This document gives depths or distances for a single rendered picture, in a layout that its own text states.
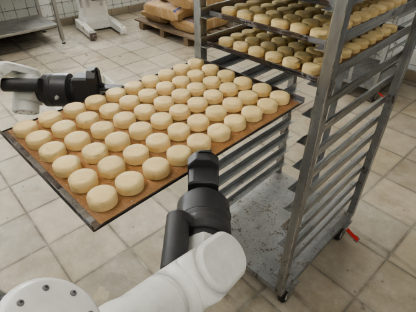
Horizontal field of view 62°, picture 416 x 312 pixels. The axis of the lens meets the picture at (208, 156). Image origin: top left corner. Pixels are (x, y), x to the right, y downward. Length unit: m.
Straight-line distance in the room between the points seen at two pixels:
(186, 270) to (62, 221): 1.70
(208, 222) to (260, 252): 1.12
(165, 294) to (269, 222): 1.38
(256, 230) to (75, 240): 0.93
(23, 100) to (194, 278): 0.75
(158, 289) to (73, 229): 1.64
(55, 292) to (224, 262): 0.22
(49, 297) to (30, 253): 1.70
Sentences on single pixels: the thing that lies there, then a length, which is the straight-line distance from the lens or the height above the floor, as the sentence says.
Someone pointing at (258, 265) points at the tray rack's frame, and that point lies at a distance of 1.57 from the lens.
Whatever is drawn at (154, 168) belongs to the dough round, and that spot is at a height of 1.02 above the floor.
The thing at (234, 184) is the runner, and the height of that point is 0.32.
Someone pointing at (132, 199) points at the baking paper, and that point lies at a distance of 0.61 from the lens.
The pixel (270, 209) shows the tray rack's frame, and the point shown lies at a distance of 1.80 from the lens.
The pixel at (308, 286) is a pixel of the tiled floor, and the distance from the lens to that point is 1.74.
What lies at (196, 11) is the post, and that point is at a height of 1.14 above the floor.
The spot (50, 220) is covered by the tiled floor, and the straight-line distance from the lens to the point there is 2.11.
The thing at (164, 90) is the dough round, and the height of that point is 1.02.
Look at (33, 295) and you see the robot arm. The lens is 0.29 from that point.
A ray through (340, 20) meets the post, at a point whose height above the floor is 1.20.
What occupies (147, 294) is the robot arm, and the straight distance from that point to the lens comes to 0.38.
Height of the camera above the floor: 1.42
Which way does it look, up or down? 37 degrees down
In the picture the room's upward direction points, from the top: straight up
